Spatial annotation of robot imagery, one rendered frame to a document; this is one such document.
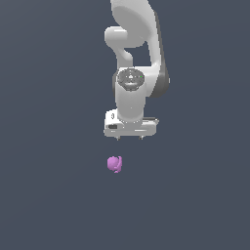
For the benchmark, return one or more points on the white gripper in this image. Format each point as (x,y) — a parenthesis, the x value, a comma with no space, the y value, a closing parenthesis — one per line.
(130,128)

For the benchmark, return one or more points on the small purple object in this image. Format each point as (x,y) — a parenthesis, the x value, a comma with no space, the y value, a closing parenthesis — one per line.
(114,163)

